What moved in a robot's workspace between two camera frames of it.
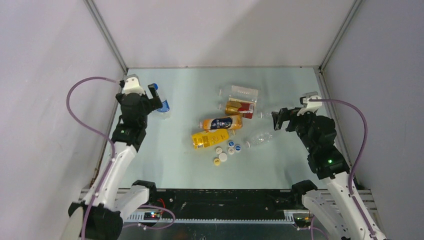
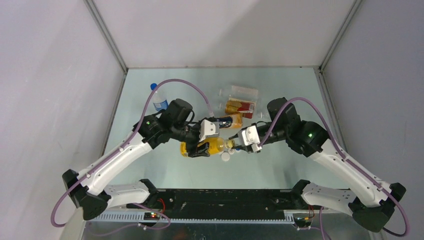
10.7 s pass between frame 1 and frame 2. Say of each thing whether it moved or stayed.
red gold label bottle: stayed
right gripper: moved
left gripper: moved
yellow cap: moved
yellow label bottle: moved
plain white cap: stayed
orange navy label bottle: stayed
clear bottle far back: stayed
